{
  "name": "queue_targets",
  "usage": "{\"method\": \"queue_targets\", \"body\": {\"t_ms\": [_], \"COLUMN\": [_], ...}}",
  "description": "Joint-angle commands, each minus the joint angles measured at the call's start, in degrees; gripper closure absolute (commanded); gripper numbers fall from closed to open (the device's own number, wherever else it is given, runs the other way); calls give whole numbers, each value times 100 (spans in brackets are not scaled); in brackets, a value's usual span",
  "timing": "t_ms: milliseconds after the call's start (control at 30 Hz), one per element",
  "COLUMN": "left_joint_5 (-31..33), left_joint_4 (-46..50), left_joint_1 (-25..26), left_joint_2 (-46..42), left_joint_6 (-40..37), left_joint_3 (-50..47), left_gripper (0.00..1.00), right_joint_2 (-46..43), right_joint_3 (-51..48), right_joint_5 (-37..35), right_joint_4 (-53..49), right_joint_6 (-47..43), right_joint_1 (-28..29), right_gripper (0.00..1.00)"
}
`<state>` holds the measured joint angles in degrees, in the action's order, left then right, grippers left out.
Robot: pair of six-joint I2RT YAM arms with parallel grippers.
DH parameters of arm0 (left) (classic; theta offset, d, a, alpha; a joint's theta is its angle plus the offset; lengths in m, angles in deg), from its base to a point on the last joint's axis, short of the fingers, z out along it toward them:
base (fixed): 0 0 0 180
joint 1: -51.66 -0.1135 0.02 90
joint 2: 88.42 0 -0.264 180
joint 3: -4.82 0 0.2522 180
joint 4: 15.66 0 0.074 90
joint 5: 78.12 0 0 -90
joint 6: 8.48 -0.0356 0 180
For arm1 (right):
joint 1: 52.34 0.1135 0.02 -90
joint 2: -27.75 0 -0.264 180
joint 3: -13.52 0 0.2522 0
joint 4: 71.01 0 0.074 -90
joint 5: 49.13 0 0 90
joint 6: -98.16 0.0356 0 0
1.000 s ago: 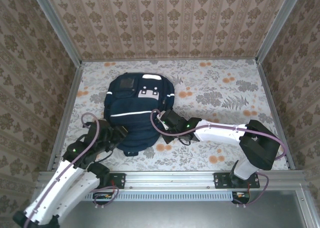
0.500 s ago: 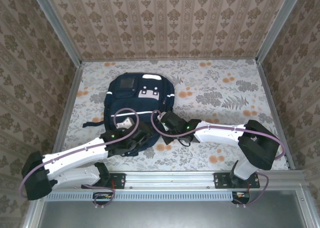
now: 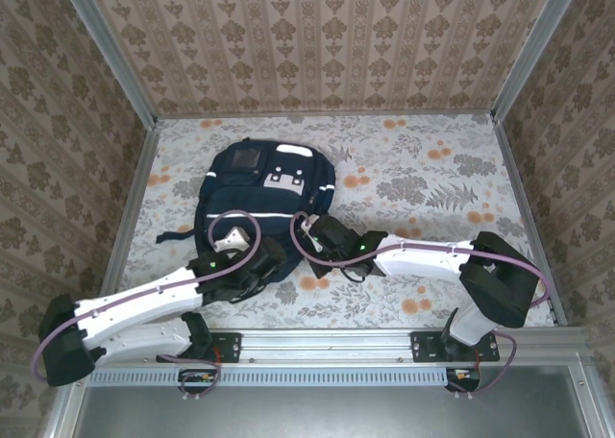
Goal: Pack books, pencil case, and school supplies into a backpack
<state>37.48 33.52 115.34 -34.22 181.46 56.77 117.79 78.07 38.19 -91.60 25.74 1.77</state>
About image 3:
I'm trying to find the navy blue backpack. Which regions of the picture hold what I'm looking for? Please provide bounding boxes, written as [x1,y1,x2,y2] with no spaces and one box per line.
[156,137,337,285]

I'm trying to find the floral tablecloth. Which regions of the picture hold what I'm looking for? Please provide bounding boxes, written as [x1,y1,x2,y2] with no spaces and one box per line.
[109,113,558,329]

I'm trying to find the grey metal panel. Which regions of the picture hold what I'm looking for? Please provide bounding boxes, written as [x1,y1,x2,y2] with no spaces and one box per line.
[45,364,615,438]

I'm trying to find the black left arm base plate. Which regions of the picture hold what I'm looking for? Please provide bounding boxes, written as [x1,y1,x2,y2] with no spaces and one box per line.
[156,330,241,364]

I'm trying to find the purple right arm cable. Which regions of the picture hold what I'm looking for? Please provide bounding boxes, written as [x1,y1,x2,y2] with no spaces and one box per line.
[289,210,552,401]

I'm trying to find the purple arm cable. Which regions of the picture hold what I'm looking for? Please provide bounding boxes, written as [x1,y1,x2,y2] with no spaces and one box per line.
[289,210,552,401]
[31,208,263,401]

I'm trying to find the aluminium front frame rail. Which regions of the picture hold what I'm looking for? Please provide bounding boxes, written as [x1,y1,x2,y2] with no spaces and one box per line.
[70,326,590,362]

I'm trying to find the slotted grey cable duct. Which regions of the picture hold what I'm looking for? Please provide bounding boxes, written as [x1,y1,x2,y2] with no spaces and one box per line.
[87,366,455,387]

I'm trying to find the black cable port with wires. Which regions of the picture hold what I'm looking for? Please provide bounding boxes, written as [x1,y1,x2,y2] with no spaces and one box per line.
[178,368,216,395]
[445,366,481,394]

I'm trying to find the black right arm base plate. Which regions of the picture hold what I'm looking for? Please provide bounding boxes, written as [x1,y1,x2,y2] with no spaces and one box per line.
[409,330,501,364]

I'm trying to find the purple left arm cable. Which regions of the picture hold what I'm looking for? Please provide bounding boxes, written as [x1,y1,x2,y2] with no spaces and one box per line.
[31,208,263,401]

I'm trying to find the aluminium left side rail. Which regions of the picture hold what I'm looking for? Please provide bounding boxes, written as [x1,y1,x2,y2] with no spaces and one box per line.
[90,118,162,329]

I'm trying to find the aluminium right side rail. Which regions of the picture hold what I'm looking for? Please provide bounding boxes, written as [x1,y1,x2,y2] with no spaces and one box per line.
[492,115,568,328]

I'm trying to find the aluminium left frame post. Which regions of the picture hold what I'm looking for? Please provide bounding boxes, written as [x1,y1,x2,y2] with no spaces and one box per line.
[54,0,160,130]

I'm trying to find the aluminium frame post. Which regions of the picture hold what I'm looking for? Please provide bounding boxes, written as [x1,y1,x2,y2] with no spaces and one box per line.
[490,0,585,122]
[54,0,160,130]

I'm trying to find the aluminium right frame post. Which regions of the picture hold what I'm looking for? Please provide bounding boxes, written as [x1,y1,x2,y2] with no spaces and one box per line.
[490,0,585,122]

